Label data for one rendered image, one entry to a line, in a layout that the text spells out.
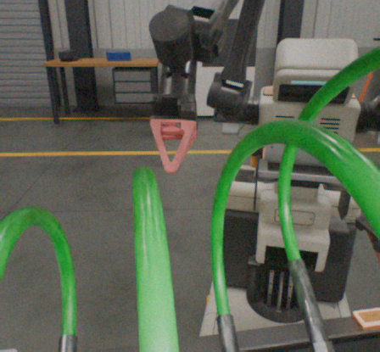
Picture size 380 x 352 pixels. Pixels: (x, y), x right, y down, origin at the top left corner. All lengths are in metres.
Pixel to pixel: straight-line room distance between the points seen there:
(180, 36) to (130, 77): 4.74
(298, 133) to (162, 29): 0.36
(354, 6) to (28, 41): 5.57
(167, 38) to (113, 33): 6.02
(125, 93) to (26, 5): 2.40
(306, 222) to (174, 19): 0.86
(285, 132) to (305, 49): 0.85
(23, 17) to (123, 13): 1.63
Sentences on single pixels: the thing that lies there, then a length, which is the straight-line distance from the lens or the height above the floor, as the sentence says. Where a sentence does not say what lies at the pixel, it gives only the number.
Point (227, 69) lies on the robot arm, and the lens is 0.96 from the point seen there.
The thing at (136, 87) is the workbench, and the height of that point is 0.54.
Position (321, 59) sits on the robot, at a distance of 1.01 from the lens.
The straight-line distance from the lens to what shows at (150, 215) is 0.16.
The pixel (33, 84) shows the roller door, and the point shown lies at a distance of 6.92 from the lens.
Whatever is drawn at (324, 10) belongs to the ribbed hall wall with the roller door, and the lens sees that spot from 6.92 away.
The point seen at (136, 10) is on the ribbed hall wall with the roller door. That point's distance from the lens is 6.50.
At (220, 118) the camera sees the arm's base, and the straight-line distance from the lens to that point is 1.09.
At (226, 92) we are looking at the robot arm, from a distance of 0.96.
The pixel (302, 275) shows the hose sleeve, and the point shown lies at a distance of 0.41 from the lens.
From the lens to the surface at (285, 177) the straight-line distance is 0.41.
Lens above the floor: 1.43
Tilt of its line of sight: 21 degrees down
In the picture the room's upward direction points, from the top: straight up
